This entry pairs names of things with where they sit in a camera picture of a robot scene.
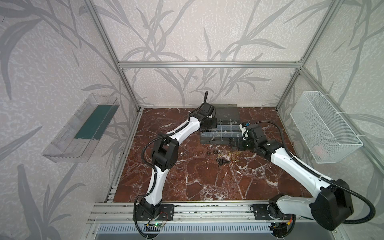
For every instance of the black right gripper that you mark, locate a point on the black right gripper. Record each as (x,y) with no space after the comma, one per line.
(244,141)

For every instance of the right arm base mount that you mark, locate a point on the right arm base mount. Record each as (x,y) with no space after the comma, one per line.
(268,213)

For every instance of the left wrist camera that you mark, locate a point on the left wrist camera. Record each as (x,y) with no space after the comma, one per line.
(206,111)

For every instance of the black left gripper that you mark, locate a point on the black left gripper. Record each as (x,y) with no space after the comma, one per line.
(211,123)

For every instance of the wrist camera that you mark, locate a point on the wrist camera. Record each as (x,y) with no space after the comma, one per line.
(251,131)
(206,111)

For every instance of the grey plastic organizer box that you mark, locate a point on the grey plastic organizer box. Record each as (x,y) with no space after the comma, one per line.
(227,130)

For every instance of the aluminium frame post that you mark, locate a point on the aluminium frame post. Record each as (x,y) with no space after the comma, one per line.
(332,9)

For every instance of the clear plastic wall tray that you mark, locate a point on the clear plastic wall tray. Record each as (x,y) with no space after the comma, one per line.
(78,139)

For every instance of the white wire mesh basket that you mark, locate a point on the white wire mesh basket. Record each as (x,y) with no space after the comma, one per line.
(325,131)

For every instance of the aluminium back crossbar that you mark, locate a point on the aluminium back crossbar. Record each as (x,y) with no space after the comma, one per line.
(183,64)

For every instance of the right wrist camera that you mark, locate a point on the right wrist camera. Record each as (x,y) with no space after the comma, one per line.
(251,131)

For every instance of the brass screws pile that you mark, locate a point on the brass screws pile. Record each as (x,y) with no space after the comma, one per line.
(234,157)

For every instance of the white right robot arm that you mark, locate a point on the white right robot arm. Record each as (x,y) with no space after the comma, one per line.
(329,206)

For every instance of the aluminium front rail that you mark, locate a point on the aluminium front rail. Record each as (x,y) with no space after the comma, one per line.
(185,212)

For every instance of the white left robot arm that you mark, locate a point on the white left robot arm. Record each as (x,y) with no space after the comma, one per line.
(161,154)

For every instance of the black screws pile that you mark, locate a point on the black screws pile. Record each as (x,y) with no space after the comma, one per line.
(221,160)

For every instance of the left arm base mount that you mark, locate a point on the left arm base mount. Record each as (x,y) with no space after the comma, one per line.
(162,212)

